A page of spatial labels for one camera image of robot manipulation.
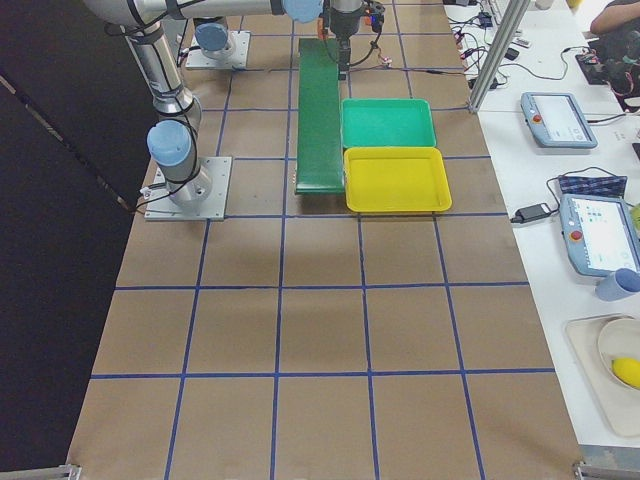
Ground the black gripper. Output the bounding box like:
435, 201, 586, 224
329, 0, 363, 80

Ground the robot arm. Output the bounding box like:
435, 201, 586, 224
85, 1, 287, 211

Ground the green plastic tray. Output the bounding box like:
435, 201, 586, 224
341, 98, 437, 149

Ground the green conveyor belt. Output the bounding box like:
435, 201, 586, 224
295, 37, 344, 195

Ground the yellow plastic tray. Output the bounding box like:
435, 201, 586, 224
344, 146, 452, 213

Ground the teach pendant far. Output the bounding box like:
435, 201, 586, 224
520, 92, 598, 150

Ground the teach pendant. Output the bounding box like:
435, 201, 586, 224
520, 92, 598, 150
559, 194, 639, 277

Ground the black power brick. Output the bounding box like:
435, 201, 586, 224
511, 203, 552, 224

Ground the teach pendant near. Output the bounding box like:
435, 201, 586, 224
559, 194, 639, 277

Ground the blue cup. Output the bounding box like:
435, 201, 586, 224
595, 268, 640, 302

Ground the beige tray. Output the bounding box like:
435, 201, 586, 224
565, 314, 639, 438

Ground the yellow banana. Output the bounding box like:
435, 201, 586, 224
611, 357, 640, 389

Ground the red black wire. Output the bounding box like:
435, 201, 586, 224
349, 29, 474, 79

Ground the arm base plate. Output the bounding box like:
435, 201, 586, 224
141, 157, 232, 221
185, 30, 251, 70

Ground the aluminium profile post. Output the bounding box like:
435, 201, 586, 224
468, 0, 529, 113

